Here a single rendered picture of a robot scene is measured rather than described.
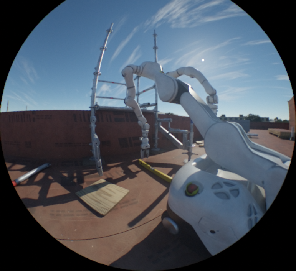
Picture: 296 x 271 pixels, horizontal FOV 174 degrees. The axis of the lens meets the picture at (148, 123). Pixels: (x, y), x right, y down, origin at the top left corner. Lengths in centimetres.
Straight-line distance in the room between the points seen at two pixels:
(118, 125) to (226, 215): 154
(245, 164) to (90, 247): 69
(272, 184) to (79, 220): 83
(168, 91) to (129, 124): 118
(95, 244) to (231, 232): 52
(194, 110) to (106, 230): 76
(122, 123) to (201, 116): 131
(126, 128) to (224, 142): 144
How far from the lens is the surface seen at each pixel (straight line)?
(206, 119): 44
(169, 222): 49
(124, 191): 80
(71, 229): 68
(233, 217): 29
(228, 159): 37
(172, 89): 54
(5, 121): 226
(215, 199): 28
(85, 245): 61
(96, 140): 73
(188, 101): 50
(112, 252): 57
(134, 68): 91
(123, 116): 158
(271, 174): 38
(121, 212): 68
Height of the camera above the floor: 55
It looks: 1 degrees down
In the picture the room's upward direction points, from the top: 1 degrees clockwise
